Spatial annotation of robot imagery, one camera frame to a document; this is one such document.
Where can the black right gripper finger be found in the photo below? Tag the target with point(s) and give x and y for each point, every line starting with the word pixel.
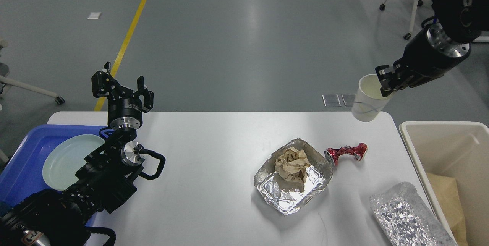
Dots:
pixel 395 77

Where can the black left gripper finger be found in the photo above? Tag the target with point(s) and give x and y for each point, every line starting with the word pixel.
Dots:
pixel 104 85
pixel 147 95

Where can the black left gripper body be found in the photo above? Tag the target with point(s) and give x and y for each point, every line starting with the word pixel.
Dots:
pixel 124 112

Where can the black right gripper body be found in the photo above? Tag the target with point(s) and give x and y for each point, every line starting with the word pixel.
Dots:
pixel 432 53

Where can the mint green plate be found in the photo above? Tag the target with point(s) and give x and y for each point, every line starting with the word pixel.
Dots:
pixel 59 169

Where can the brown paper bag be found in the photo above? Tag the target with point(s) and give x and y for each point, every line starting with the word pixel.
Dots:
pixel 446 191

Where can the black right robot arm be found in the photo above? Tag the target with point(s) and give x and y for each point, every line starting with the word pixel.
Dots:
pixel 463 20

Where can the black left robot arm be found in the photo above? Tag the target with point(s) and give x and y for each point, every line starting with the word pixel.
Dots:
pixel 105 182

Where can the metal floor plate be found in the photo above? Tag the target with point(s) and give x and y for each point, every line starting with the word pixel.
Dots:
pixel 331 100
pixel 348 99

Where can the white bar on floor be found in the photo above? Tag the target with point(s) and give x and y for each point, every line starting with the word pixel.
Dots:
pixel 482 39

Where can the white floor marker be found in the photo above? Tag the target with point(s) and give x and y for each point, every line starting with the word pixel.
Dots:
pixel 94 15

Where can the crushed red can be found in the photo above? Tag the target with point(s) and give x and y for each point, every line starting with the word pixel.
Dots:
pixel 357 152

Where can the white chair left background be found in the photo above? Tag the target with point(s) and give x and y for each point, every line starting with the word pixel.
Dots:
pixel 7 83

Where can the beige plastic bin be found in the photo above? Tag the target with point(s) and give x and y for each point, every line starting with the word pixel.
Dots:
pixel 457 150

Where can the blue plastic tray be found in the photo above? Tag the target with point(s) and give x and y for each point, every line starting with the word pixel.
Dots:
pixel 22 176

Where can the crumpled brown paper ball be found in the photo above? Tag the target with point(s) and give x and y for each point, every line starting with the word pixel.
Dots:
pixel 292 165

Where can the aluminium foil tray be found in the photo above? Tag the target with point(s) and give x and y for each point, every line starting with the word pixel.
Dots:
pixel 287 196

